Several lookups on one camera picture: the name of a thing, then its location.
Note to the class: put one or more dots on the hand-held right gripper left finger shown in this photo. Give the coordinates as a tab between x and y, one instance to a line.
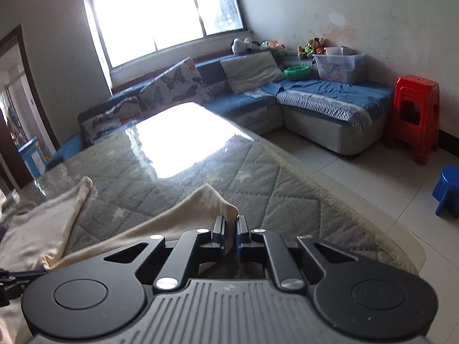
219	234

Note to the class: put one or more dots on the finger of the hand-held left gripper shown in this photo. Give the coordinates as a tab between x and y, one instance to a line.
25	275

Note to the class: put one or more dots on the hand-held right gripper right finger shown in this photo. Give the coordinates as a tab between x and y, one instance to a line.
241	237

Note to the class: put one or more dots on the cream knit garment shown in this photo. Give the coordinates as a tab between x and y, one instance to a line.
36	229

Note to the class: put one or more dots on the blue and white cabinet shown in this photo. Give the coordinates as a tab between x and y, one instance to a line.
32	157

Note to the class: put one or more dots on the blue corner sofa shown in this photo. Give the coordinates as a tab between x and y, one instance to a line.
229	109

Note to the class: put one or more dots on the large butterfly print cushion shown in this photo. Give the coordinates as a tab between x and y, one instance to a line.
172	86

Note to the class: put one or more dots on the flat butterfly print cushion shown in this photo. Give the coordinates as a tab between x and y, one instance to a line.
107	119

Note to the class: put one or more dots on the blue sofa sheet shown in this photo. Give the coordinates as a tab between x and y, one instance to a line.
322	93

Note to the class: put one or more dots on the plain grey cushion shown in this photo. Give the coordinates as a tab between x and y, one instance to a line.
251	71

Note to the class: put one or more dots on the green plastic basin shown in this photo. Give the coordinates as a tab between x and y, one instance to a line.
297	73

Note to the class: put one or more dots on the black and white plush toy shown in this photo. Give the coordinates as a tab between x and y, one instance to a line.
239	46

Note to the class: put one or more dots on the clear plastic storage box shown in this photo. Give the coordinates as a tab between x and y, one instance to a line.
339	71

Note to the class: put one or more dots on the colourful plastic toy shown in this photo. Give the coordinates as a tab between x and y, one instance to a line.
271	46

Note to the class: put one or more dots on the green plush toy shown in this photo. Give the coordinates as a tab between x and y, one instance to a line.
305	51

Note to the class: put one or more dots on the brown teddy bear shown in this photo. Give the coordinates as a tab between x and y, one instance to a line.
317	44

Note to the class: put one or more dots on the small clear plastic container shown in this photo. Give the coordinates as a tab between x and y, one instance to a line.
337	50

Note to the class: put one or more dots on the small blue plastic stool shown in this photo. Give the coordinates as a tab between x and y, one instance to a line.
448	182

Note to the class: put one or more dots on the red plastic stool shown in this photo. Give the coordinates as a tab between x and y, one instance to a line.
416	93

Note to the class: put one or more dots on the large window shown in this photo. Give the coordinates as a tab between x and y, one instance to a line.
161	10

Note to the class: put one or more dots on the brown wooden door frame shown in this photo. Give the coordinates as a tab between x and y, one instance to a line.
21	165

